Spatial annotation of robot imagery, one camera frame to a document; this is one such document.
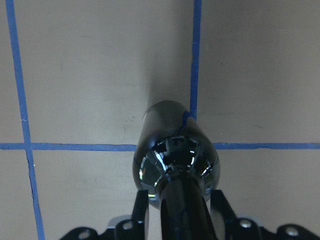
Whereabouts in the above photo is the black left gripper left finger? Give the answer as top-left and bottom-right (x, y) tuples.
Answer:
(131, 190), (150, 240)

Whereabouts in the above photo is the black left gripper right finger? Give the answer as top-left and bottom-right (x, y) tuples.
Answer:
(210, 189), (237, 240)

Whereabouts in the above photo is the dark glass wine bottle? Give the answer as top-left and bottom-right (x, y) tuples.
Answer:
(132, 100), (220, 240)

